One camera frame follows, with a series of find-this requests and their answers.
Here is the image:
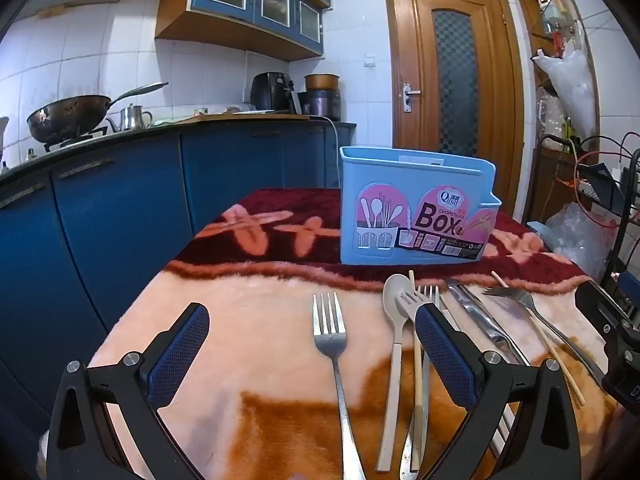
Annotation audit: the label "blue wall cabinet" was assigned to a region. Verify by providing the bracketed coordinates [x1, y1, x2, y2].
[155, 0, 332, 63]

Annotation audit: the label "beige plastic spoon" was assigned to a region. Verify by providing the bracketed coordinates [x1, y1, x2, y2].
[376, 274, 418, 473]

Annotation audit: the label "white cable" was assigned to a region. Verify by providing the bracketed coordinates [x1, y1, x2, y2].
[310, 115, 342, 161]

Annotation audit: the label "black air fryer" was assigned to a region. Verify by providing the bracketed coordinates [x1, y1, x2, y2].
[250, 72, 297, 112]

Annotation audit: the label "black wire rack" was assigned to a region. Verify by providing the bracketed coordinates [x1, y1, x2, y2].
[537, 132, 640, 311]

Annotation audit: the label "steel knife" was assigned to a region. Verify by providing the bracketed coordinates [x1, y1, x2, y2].
[445, 277, 531, 367]

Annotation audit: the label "brown pot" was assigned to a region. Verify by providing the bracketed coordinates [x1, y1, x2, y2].
[304, 74, 341, 93]

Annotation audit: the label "wooden wall shelf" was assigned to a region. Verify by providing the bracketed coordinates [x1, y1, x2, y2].
[515, 0, 601, 96]

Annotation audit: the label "printed plush blanket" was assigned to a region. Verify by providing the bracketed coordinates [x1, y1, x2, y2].
[85, 187, 626, 480]

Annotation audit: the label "steel kettle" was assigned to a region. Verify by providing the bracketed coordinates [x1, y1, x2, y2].
[106, 104, 154, 132]

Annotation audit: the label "dark blue case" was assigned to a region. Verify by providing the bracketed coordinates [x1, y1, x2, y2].
[575, 162, 626, 202]

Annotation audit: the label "black wok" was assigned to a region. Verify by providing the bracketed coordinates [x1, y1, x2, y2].
[26, 82, 169, 145]

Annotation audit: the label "gas stove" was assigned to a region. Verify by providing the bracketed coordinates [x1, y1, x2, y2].
[44, 127, 110, 153]

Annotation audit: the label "wooden door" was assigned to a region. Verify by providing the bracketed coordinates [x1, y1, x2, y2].
[383, 0, 526, 223]

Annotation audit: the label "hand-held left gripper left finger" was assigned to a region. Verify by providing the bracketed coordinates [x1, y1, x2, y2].
[47, 302, 211, 480]

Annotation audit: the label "blue base cabinets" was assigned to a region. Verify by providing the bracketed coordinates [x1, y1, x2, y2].
[0, 122, 358, 411]

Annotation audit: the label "red cable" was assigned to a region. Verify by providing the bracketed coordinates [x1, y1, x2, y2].
[572, 132, 640, 231]

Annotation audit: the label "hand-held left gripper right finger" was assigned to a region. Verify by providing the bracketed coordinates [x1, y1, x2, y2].
[415, 304, 583, 480]

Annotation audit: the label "wooden chopstick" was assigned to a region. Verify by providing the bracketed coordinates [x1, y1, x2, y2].
[409, 270, 424, 473]
[491, 271, 586, 407]

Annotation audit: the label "clear plastic bag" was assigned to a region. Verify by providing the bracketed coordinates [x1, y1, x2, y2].
[545, 202, 613, 281]

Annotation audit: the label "beige plastic fork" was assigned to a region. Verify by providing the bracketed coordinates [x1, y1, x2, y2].
[395, 292, 427, 322]

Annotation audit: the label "light blue utensil box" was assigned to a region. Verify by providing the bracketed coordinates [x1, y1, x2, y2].
[339, 146, 502, 266]

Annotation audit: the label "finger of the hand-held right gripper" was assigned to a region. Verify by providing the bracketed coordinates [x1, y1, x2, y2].
[575, 280, 640, 346]

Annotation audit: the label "light blue plastic lid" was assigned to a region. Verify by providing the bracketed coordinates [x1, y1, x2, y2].
[526, 221, 557, 247]

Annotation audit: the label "steel fork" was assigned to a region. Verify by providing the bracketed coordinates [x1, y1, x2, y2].
[399, 285, 442, 480]
[313, 292, 366, 480]
[482, 287, 606, 386]

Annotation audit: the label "white plastic bag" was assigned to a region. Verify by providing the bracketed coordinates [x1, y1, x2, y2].
[531, 42, 601, 139]

